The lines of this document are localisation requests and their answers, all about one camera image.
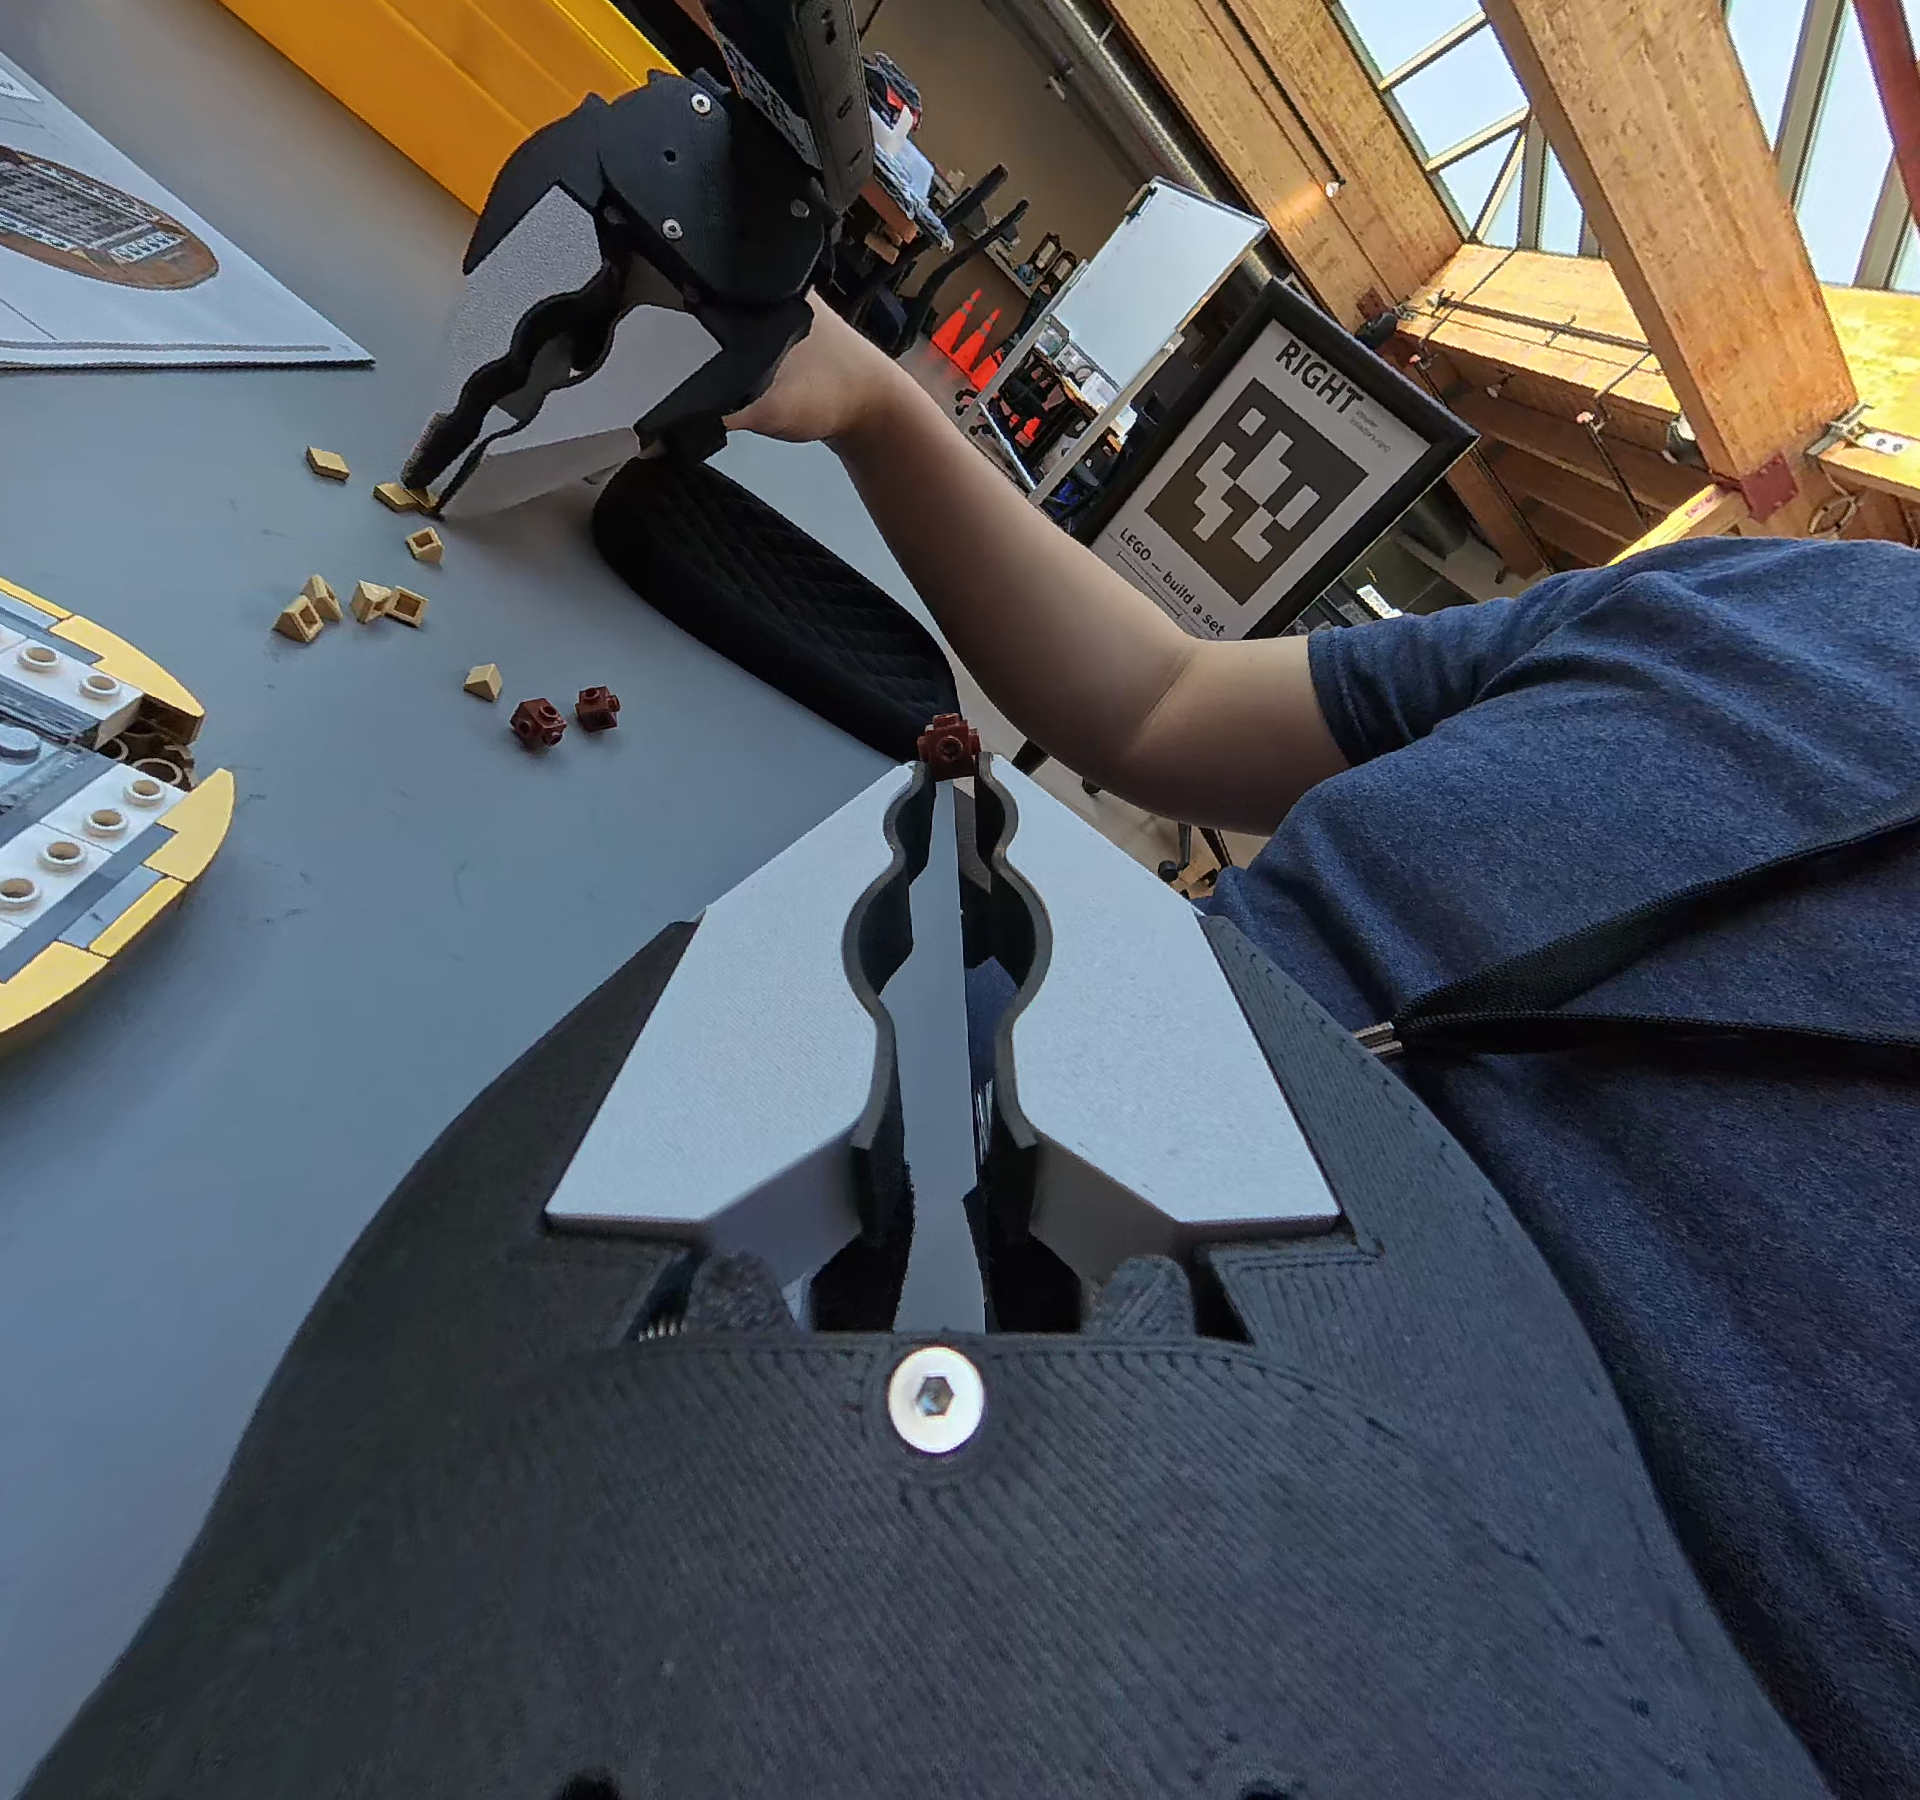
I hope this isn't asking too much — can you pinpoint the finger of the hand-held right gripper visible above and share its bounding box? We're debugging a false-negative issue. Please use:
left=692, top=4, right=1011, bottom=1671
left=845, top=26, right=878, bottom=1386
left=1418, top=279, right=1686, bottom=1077
left=401, top=185, right=623, bottom=489
left=435, top=255, right=729, bottom=523

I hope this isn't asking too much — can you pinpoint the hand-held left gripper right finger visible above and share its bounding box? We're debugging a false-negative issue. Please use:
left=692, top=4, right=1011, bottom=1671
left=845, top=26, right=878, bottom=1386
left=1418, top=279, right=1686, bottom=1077
left=960, top=762, right=1344, bottom=1334

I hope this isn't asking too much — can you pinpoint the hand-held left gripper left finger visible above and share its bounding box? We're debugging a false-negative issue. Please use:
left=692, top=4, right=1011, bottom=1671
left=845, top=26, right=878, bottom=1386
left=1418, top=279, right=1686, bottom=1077
left=545, top=762, right=939, bottom=1334

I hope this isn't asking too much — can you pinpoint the group of tan lego pieces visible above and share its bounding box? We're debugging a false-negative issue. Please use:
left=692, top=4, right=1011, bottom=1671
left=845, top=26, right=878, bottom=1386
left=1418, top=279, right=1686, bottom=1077
left=272, top=445, right=505, bottom=705

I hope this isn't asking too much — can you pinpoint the person's right forearm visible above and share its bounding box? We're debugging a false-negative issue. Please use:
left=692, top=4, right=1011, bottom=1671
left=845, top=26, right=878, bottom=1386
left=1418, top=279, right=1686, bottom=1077
left=727, top=300, right=1354, bottom=834

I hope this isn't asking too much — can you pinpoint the lego instruction booklet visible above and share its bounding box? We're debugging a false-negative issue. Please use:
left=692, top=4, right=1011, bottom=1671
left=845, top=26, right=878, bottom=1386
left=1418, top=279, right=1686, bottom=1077
left=0, top=49, right=377, bottom=374

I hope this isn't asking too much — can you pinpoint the partly built lego model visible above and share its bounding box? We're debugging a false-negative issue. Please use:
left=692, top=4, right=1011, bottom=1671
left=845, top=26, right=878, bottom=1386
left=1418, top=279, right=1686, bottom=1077
left=0, top=577, right=238, bottom=1038

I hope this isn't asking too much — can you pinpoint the black quilted wrist rest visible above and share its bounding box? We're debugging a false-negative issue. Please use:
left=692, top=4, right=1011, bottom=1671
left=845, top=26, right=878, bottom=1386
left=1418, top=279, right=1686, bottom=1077
left=588, top=453, right=963, bottom=764

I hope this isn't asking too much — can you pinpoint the yellow plastic bin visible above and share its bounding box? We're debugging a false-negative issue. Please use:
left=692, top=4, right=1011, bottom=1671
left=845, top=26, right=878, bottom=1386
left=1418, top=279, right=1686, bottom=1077
left=121, top=0, right=680, bottom=218

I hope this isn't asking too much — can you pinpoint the white rolling whiteboard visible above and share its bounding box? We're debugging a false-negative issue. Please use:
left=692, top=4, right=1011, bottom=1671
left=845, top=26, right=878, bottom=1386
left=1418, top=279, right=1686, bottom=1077
left=983, top=177, right=1273, bottom=502

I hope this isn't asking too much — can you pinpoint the black framed marker sign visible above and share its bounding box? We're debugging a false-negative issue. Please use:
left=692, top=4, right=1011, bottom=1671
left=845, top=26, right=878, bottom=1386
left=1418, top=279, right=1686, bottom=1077
left=1088, top=276, right=1481, bottom=642

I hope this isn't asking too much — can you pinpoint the black lanyard strap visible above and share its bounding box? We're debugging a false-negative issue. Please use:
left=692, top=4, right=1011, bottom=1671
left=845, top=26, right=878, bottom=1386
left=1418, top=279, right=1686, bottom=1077
left=1356, top=806, right=1920, bottom=1075

